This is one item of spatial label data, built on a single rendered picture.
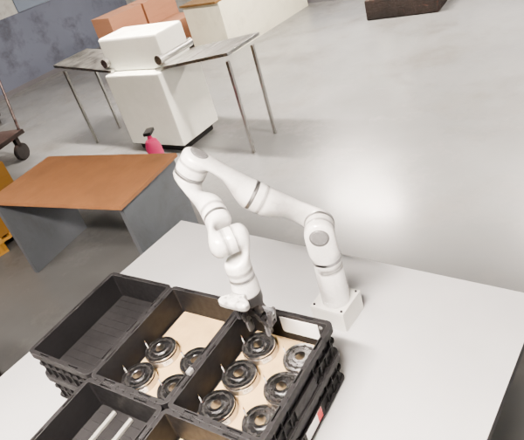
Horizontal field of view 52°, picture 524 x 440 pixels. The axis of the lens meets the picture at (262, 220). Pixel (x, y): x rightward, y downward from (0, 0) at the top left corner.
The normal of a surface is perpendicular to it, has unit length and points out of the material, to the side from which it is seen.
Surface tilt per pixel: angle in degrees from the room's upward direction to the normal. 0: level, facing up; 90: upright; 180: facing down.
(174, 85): 90
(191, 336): 0
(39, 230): 90
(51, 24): 90
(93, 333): 0
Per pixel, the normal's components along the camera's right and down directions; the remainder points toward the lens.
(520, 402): -0.25, -0.81
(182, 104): 0.81, 0.12
